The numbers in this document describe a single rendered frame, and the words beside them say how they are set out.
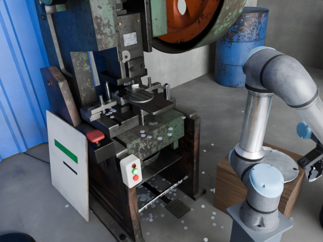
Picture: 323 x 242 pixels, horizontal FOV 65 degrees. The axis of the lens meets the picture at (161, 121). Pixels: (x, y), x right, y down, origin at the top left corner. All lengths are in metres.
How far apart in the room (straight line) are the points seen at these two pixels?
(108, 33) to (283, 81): 0.70
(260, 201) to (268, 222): 0.10
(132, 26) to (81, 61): 0.35
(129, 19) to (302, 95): 0.79
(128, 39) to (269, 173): 0.83
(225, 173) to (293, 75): 0.84
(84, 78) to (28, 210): 1.00
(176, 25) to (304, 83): 0.89
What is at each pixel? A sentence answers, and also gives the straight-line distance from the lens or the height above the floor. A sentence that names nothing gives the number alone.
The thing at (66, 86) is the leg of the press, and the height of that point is 0.81.
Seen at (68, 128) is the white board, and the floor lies 0.56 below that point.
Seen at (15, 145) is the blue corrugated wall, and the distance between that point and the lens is 2.54.
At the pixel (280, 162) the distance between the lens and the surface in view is 1.61.
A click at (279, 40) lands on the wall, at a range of 4.49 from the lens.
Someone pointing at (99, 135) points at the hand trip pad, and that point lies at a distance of 1.08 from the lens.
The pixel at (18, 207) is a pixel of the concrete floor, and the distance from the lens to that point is 2.06.
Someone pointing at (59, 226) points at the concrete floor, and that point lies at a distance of 1.82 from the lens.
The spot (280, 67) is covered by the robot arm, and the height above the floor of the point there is 1.07.
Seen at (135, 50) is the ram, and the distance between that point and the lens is 1.27.
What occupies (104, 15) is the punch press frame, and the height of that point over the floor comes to 1.19.
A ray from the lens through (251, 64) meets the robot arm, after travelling 0.91.
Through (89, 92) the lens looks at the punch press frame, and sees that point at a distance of 1.49.
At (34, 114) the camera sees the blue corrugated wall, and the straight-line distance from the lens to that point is 2.45.
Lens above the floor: 1.33
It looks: 31 degrees down
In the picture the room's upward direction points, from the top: 3 degrees counter-clockwise
